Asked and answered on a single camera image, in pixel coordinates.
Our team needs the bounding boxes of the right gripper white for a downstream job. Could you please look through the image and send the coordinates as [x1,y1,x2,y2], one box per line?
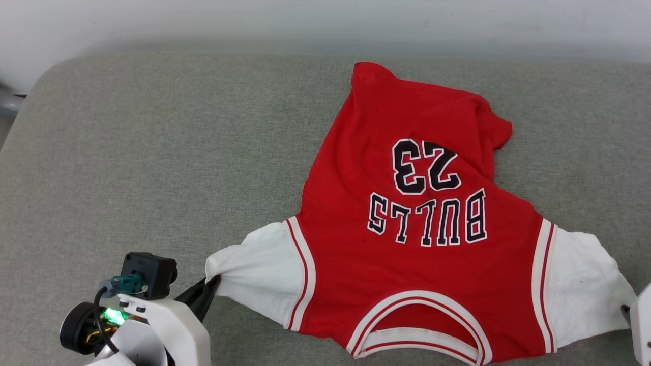
[620,282,651,366]

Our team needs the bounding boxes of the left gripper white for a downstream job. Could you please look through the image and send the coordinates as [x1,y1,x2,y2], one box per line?
[60,274,223,366]

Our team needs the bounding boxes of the red white basketball jersey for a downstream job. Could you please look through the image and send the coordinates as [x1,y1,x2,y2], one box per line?
[205,62,637,366]

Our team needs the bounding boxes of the grey fabric sofa cushion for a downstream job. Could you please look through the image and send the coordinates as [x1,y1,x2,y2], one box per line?
[0,51,651,366]

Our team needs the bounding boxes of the black cable with teal plug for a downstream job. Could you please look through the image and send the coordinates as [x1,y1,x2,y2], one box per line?
[93,273,147,355]

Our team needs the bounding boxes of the grey metal pipe frame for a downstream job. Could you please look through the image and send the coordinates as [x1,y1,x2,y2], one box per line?
[0,84,27,118]

